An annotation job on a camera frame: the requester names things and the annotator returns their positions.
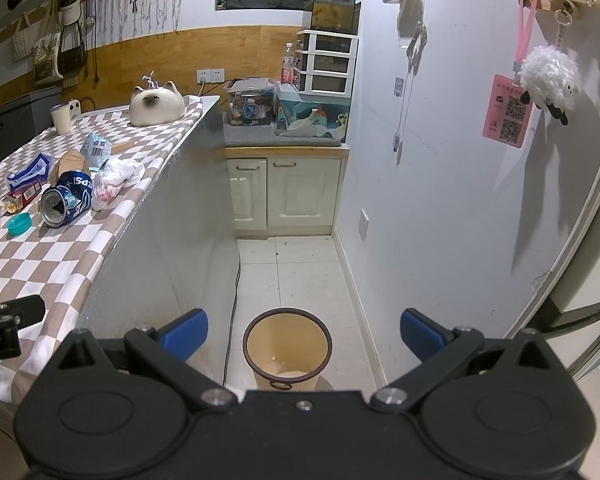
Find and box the teal bottle cap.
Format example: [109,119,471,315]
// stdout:
[6,212,32,237]

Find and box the red cigarette pack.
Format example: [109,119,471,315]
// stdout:
[2,182,42,214]

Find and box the crushed blue pepsi can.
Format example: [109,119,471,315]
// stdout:
[40,171,93,229]

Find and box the white plastic wrapper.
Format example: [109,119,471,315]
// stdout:
[92,158,145,211]

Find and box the light blue snack packet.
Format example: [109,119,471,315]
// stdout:
[80,132,112,172]

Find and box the beige trash bin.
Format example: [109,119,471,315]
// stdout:
[242,308,334,392]

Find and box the checkered tablecloth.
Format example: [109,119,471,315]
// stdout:
[0,96,204,404]

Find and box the grey storage box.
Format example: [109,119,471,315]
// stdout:
[0,87,61,162]

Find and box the cream floor cabinet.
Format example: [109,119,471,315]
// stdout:
[225,145,349,238]

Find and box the wooden stick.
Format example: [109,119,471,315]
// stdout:
[111,141,135,154]

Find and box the white cup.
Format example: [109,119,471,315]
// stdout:
[50,100,81,136]

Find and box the pink QR code card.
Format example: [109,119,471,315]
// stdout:
[482,75,532,148]

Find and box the white cat-shaped ceramic pot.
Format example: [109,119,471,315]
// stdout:
[129,72,185,127]

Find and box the teal storage box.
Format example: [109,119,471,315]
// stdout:
[275,84,351,142]

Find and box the clear storage box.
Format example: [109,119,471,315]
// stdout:
[224,77,276,126]

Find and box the white power strip outlet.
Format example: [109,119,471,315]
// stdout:
[196,68,225,84]

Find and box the plastic water bottle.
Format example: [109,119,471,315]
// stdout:
[280,42,294,84]

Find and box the white drawer organizer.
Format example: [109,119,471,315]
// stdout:
[294,29,358,99]

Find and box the glass fish tank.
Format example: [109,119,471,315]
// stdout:
[304,0,360,35]

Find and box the black floor cable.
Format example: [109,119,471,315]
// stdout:
[222,244,243,388]

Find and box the white wall socket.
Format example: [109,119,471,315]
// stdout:
[358,209,370,240]

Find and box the white fluffy sheep keychain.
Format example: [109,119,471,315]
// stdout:
[520,46,581,126]

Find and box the white macrame wall hanging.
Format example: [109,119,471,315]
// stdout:
[95,0,183,44]

